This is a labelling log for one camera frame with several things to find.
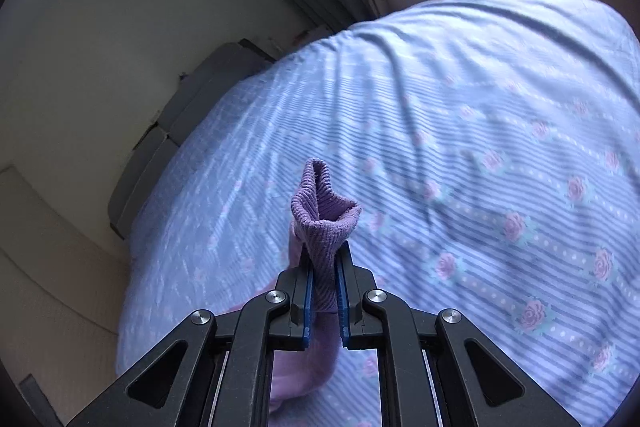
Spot purple sweatshirt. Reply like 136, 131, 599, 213
269, 159, 361, 412

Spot cream wardrobe doors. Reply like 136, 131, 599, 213
1, 167, 128, 421

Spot blue floral bed sheet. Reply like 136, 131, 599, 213
116, 0, 639, 426

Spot grey padded headboard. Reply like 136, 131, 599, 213
107, 39, 274, 239

